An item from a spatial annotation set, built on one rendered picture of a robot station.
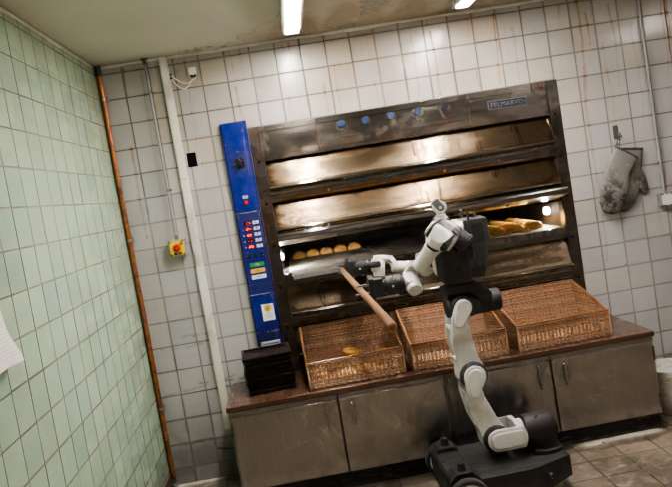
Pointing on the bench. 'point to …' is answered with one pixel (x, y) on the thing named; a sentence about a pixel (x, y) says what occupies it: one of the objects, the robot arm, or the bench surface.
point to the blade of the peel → (316, 271)
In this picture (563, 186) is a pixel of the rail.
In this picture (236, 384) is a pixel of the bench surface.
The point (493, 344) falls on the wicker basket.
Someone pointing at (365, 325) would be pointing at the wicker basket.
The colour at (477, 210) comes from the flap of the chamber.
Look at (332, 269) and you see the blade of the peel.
